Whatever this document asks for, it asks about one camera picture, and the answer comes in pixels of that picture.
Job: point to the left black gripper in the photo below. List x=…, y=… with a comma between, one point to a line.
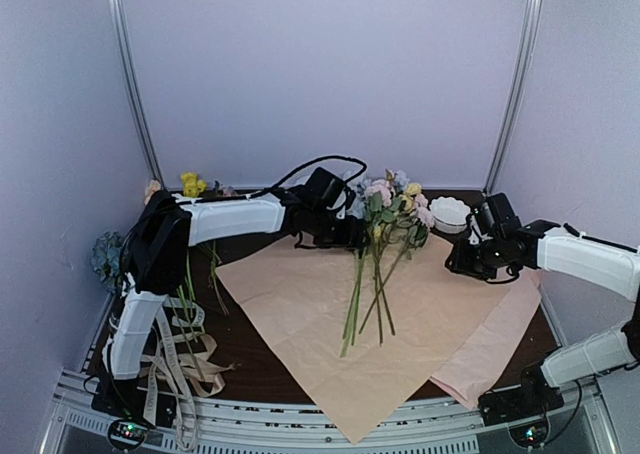
x=352, y=237

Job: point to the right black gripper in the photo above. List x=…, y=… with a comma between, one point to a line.
x=460, y=263

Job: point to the yellow fake flower stem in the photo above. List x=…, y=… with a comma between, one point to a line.
x=380, y=274

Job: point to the blue fake flower stem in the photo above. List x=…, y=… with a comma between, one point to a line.
x=384, y=204

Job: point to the tan kraft paper sheet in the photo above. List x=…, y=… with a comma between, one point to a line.
x=298, y=301

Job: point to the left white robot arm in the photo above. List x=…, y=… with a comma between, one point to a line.
x=274, y=209

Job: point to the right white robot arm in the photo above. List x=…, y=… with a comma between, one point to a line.
x=574, y=266

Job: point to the bunch of fake flowers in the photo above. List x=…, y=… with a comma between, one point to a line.
x=141, y=268

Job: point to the white scalloped dish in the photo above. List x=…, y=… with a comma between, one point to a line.
x=450, y=215

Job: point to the pink wrapping paper sheet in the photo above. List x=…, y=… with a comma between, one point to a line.
x=477, y=365

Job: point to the beige printed ribbon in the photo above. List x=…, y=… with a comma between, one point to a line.
x=169, y=350

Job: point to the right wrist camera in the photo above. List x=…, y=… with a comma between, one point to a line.
x=476, y=235

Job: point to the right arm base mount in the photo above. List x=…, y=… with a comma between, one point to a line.
x=525, y=416

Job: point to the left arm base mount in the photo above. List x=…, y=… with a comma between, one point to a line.
x=129, y=430

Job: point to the right aluminium frame post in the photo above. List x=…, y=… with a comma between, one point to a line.
x=528, y=37

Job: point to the aluminium frame post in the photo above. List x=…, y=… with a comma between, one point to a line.
x=132, y=89
x=528, y=37

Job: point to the left aluminium frame post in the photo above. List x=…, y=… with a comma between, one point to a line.
x=132, y=89

